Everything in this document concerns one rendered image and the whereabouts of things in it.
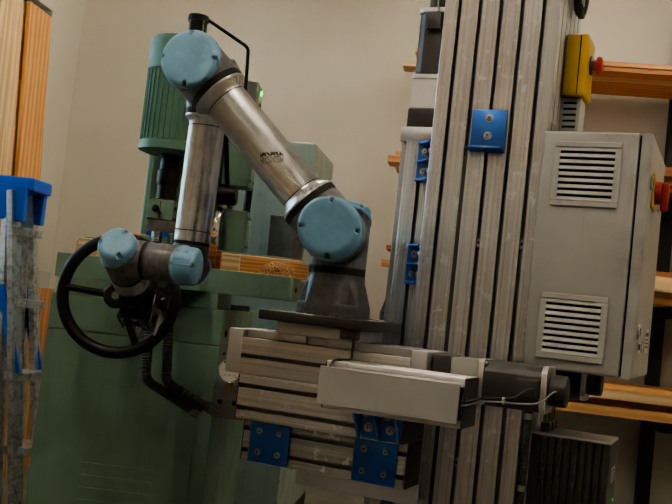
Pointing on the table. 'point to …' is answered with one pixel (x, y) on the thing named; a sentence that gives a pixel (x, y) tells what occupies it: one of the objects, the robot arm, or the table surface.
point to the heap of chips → (277, 269)
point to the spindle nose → (168, 176)
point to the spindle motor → (162, 108)
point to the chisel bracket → (163, 209)
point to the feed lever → (227, 195)
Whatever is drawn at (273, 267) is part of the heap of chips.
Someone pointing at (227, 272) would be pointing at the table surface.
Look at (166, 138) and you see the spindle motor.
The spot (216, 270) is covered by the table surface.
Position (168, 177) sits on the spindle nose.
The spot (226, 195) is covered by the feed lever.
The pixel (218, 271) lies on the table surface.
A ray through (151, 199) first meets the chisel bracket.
